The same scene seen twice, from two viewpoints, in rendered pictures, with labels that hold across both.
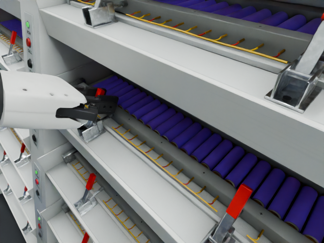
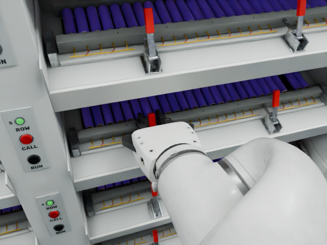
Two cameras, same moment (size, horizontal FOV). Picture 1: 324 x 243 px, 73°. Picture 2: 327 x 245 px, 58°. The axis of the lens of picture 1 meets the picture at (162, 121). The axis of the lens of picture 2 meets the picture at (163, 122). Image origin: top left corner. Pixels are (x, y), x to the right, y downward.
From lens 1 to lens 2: 0.50 m
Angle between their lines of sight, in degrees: 48
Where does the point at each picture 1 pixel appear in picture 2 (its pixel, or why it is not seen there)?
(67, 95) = (187, 127)
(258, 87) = (283, 49)
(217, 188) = (250, 104)
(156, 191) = (229, 134)
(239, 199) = (277, 97)
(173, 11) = (198, 27)
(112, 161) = not seen: hidden behind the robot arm
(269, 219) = not seen: hidden behind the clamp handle
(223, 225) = (275, 113)
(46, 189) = not seen: outside the picture
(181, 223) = (254, 133)
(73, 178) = (117, 213)
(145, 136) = (191, 116)
